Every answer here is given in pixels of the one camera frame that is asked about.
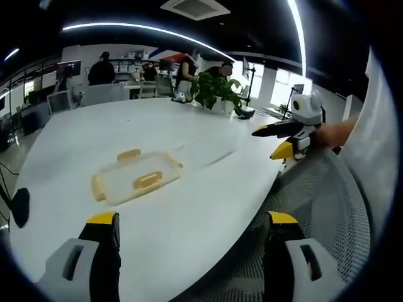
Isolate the black camera stand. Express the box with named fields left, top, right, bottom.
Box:
left=241, top=56, right=256, bottom=107

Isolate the small black device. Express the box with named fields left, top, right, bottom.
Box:
left=235, top=108, right=256, bottom=121

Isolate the ceiling air vent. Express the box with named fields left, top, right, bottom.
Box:
left=160, top=0, right=231, bottom=21

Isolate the short ceiling light strip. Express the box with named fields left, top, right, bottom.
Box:
left=4, top=47, right=20, bottom=63

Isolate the white office chair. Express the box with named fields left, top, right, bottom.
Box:
left=138, top=81, right=157, bottom=99
left=47, top=89, right=72, bottom=115

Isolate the black flat object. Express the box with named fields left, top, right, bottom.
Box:
left=11, top=187, right=31, bottom=229

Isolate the green potted plant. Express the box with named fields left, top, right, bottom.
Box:
left=191, top=71, right=250, bottom=115

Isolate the clear lid with yellow clasps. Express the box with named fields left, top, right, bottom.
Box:
left=90, top=148, right=184, bottom=206

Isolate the grey mesh office chair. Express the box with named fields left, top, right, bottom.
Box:
left=176, top=147, right=378, bottom=302

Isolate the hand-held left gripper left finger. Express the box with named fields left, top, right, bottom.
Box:
left=39, top=212, right=122, bottom=302

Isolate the black cable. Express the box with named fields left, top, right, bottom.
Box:
left=0, top=163, right=20, bottom=223

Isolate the person's white shirt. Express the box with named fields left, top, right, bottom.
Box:
left=338, top=47, right=398, bottom=252

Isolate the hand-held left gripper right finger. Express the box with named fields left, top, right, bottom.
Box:
left=263, top=211, right=335, bottom=302

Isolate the long ceiling light strip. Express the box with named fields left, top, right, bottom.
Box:
left=62, top=21, right=236, bottom=62

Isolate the curved ceiling light strip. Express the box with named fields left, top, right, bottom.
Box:
left=287, top=0, right=308, bottom=76

